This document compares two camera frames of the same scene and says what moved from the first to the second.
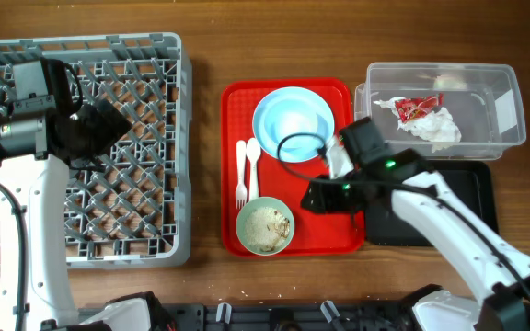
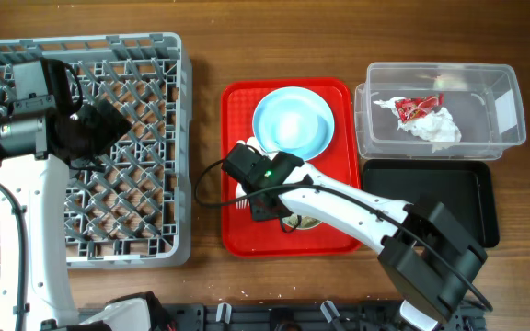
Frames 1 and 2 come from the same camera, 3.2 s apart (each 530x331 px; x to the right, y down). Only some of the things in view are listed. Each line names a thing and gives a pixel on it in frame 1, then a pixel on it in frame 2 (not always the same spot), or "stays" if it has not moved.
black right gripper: x=326 y=199 → x=259 y=214
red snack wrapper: x=413 y=108 stays
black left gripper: x=109 y=133 stays
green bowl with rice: x=265 y=225 → x=306 y=222
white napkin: x=437 y=128 stays
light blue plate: x=293 y=124 stays
